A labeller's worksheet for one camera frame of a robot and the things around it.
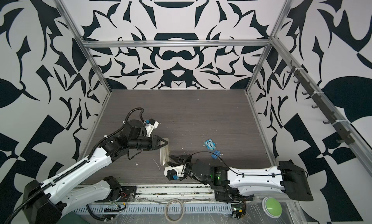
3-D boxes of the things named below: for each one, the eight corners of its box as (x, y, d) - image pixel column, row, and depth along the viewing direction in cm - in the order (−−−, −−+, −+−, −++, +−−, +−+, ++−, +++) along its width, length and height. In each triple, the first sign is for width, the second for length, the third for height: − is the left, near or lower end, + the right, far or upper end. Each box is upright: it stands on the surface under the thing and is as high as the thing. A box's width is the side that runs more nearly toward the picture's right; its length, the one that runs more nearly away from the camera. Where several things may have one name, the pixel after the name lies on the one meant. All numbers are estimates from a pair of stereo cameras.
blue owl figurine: (211, 151, 91) (211, 150, 89) (203, 143, 94) (204, 141, 93) (217, 147, 92) (217, 145, 91) (209, 138, 96) (210, 137, 94)
